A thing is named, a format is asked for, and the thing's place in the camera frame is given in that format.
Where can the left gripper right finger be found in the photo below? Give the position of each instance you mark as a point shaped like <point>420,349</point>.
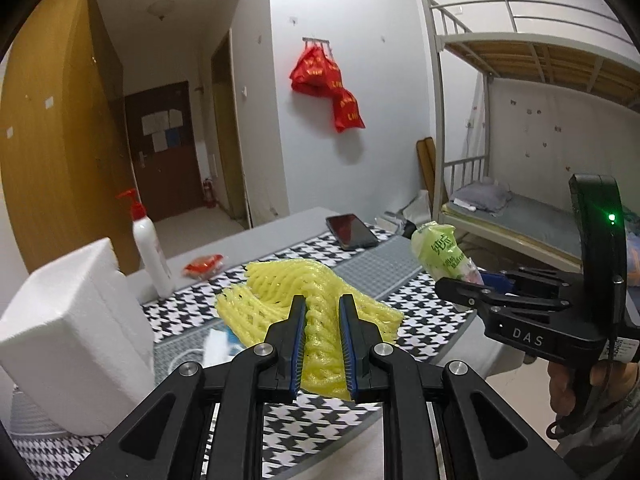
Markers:
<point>439,422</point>

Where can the houndstooth table runner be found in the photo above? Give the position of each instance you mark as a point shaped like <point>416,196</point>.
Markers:
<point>311,424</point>

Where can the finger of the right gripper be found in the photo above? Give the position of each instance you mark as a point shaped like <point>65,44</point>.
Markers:
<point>523,275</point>
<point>470,295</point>

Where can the white pump lotion bottle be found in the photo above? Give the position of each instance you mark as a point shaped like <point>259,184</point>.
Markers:
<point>148,244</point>

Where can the ceiling lamp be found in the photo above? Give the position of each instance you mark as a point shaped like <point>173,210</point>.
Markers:
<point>160,9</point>

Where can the person right hand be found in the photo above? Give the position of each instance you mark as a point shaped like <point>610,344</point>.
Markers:
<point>616,382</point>

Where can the metal bunk bed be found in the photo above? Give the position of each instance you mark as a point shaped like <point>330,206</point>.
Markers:
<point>557,94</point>

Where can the dark brown entrance door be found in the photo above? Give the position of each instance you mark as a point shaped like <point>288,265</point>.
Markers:
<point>163,152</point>

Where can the yellow foam net sleeve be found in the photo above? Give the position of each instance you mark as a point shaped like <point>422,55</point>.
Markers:
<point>266,298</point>

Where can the green tissue pack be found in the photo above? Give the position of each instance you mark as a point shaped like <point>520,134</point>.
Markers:
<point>437,250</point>

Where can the grey folded blanket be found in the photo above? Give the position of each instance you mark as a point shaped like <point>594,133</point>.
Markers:
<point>484,195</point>

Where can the wooden wardrobe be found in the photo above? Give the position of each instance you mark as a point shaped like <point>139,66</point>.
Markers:
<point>64,149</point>

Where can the red fire extinguisher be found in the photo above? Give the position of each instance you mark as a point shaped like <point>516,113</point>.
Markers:
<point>209,193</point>

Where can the red snack packet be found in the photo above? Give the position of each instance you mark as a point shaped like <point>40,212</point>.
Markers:
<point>203,267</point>

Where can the black smartphone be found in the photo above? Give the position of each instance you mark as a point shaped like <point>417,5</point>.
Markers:
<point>350,232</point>

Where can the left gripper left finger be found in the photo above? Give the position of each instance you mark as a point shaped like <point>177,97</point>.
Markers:
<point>206,422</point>

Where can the white styrofoam box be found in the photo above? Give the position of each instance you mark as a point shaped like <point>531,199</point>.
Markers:
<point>76,341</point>

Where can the red hanging bags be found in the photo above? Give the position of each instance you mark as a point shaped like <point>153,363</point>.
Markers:
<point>317,74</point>

